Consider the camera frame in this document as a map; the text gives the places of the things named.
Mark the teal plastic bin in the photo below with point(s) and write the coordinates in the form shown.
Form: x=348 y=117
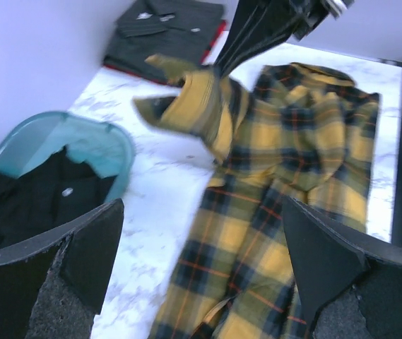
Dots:
x=106 y=147

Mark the yellow plaid long sleeve shirt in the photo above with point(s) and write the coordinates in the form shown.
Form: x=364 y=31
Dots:
x=304 y=131

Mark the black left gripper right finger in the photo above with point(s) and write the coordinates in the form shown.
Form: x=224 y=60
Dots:
x=350 y=284

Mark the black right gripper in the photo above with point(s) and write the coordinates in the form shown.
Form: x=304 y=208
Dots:
x=260 y=25

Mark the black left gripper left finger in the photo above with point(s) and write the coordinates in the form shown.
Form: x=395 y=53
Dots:
x=52 y=285

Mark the black shirt in bin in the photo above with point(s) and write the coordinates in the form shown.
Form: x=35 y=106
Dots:
x=55 y=192

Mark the folded dark striped shirt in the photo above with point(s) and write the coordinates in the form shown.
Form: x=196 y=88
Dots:
x=178 y=13

